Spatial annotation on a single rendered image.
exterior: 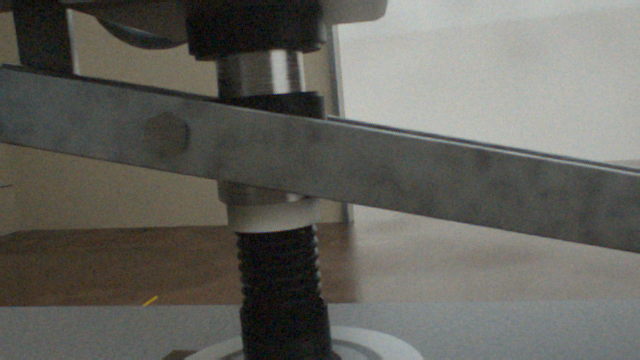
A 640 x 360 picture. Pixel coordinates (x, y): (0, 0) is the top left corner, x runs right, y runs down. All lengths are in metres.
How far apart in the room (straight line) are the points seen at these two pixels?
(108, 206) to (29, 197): 0.99
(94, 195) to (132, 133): 6.39
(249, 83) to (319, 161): 0.08
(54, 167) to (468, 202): 6.75
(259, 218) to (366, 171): 0.09
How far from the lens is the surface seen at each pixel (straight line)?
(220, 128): 0.42
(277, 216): 0.45
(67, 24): 0.60
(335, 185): 0.41
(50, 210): 7.21
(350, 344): 0.56
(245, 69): 0.44
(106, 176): 6.70
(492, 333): 0.65
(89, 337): 0.77
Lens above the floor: 1.06
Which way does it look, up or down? 7 degrees down
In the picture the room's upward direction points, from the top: 5 degrees counter-clockwise
